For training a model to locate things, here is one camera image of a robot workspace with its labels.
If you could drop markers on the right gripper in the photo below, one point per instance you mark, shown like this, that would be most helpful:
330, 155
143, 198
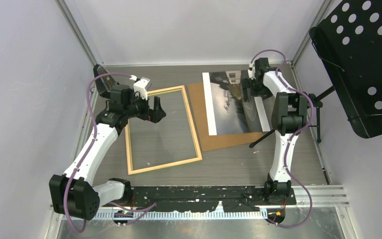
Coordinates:
265, 93

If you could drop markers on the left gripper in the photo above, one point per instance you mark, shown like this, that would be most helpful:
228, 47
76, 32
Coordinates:
153, 115

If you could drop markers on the photo with white borders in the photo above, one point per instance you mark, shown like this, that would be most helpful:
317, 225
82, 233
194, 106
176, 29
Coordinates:
226, 108

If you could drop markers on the brown backing board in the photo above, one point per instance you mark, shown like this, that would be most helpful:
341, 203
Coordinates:
213, 142

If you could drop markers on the wooden picture frame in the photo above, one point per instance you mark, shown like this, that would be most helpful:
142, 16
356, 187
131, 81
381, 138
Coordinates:
130, 138

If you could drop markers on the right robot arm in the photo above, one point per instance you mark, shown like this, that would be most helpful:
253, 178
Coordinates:
288, 119

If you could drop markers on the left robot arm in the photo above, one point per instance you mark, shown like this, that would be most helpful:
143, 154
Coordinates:
73, 193

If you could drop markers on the black wedge object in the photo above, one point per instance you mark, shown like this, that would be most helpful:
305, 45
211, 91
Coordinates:
103, 84

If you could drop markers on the black music stand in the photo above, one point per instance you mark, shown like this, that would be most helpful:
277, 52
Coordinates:
349, 43

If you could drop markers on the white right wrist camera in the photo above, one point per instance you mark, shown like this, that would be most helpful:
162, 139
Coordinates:
252, 71

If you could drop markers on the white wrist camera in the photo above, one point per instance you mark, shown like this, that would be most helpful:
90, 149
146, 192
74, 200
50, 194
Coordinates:
252, 71
141, 85

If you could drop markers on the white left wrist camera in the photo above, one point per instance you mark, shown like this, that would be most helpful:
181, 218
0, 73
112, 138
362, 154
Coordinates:
141, 85

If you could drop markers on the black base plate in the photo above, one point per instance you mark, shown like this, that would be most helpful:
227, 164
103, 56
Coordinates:
199, 199

